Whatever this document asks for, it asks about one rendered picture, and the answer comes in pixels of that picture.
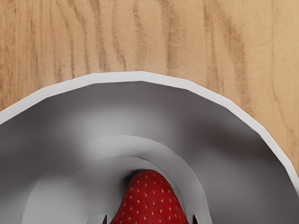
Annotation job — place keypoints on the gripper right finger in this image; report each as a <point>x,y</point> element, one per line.
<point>198,220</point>

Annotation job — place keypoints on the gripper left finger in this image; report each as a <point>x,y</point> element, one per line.
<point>98,220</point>

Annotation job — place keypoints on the red strawberry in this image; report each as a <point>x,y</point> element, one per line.
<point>149,200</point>

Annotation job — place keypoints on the white bowl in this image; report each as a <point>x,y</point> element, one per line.
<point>144,116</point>

